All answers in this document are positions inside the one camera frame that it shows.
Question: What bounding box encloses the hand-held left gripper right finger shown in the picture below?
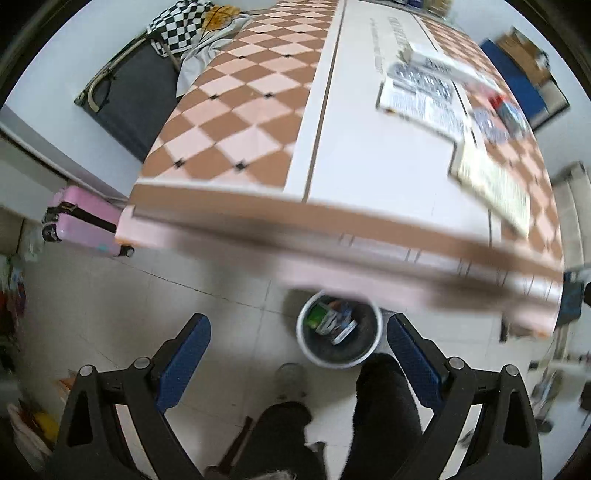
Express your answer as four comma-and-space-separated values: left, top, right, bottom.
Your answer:
386, 313, 543, 480

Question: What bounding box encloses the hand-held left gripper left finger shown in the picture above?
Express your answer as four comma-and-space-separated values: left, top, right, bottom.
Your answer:
53, 313, 212, 480

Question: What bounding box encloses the white round waste bin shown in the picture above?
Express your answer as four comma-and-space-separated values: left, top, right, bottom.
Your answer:
295, 290, 385, 369

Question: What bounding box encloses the person's right leg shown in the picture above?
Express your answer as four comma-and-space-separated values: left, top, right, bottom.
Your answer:
339, 353, 424, 480

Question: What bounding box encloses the person's leg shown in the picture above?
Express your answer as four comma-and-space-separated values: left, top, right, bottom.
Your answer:
205, 401, 326, 480
339, 353, 424, 480

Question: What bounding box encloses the blue and white box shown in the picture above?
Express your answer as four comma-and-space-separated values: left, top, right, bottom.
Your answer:
316, 300, 359, 346

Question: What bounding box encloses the green box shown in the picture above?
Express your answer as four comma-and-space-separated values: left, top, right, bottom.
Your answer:
308, 302, 334, 329

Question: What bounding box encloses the grey shoe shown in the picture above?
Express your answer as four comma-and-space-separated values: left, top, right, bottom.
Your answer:
276, 363, 308, 401

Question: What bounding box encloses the person's left leg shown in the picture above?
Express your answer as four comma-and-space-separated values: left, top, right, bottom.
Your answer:
205, 401, 326, 480

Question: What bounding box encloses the yellow object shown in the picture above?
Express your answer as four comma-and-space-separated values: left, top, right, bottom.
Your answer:
32, 413, 59, 439

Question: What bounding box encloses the dark blue object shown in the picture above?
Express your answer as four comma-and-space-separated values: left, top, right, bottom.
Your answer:
558, 272, 585, 328

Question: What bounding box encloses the pink suitcase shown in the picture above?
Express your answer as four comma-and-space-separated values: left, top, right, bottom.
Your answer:
41, 185, 136, 258

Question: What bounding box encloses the cream printed booklet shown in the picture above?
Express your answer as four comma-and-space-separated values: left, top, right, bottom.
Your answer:
450, 138, 532, 239

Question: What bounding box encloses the pink checkered table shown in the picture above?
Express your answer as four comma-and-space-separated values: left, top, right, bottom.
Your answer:
115, 0, 566, 340

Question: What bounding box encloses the white sofa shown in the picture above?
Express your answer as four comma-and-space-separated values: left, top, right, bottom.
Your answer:
551, 161, 591, 273

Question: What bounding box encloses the blue foil packet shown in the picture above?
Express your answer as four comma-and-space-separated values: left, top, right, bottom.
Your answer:
471, 108, 509, 145

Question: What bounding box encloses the printed paper leaflet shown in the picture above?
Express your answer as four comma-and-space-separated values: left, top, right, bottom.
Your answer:
376, 76, 467, 141

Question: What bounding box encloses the red and blue box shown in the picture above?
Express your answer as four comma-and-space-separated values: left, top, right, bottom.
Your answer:
489, 92, 530, 139

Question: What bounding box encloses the dark folding cot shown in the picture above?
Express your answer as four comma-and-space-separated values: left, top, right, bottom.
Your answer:
75, 34, 183, 162

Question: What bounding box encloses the silver blister pack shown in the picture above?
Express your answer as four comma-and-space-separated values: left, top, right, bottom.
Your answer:
387, 61, 458, 100

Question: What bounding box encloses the blue board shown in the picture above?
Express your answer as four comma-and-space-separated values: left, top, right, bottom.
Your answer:
480, 37, 550, 121

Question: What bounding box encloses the white carton box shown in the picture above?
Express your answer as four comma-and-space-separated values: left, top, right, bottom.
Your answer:
399, 41, 477, 77

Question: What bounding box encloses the grey white cloth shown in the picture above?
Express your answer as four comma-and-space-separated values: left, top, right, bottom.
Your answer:
175, 14, 254, 97

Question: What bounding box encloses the cardboard box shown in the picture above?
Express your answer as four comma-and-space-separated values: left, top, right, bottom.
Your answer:
496, 27, 550, 86

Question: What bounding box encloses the black white checkered cloth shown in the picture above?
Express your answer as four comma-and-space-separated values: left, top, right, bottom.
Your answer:
148, 0, 218, 58

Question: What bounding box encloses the yellow cloth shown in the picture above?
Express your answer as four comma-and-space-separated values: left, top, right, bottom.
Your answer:
203, 7, 242, 31

